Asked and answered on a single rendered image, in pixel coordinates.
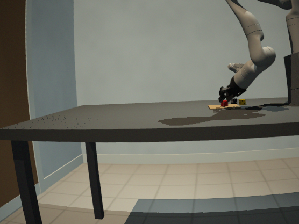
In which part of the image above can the orange square mat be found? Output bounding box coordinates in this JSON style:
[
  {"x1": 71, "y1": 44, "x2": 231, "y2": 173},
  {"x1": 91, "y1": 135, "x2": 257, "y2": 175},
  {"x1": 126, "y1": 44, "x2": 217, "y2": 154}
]
[{"x1": 208, "y1": 104, "x2": 241, "y2": 110}]

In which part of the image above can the red die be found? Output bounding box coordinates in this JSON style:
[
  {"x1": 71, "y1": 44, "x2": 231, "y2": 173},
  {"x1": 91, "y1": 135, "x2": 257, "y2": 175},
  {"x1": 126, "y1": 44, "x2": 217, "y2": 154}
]
[{"x1": 221, "y1": 100, "x2": 228, "y2": 106}]

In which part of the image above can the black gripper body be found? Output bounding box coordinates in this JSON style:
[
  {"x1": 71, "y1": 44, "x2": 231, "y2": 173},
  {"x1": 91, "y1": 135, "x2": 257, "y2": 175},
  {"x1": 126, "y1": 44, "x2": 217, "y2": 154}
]
[{"x1": 227, "y1": 77, "x2": 246, "y2": 94}]

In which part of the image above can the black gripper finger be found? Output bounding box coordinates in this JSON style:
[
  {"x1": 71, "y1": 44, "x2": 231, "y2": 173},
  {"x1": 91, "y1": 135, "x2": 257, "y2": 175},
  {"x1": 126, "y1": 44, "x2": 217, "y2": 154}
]
[
  {"x1": 218, "y1": 86, "x2": 235, "y2": 103},
  {"x1": 226, "y1": 90, "x2": 247, "y2": 102}
]

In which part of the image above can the black die with white pips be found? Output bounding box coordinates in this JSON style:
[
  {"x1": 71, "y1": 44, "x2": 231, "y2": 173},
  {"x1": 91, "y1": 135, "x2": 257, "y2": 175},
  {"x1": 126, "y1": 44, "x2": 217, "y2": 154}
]
[{"x1": 231, "y1": 98, "x2": 237, "y2": 104}]

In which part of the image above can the yellow die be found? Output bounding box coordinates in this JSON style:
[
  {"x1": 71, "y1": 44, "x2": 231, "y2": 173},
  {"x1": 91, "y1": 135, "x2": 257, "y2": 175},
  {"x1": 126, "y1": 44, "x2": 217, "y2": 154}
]
[{"x1": 239, "y1": 99, "x2": 246, "y2": 105}]

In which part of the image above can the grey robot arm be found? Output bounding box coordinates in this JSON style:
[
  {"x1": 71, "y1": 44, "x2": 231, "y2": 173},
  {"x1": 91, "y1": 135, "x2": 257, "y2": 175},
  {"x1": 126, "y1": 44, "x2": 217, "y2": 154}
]
[{"x1": 226, "y1": 0, "x2": 299, "y2": 89}]

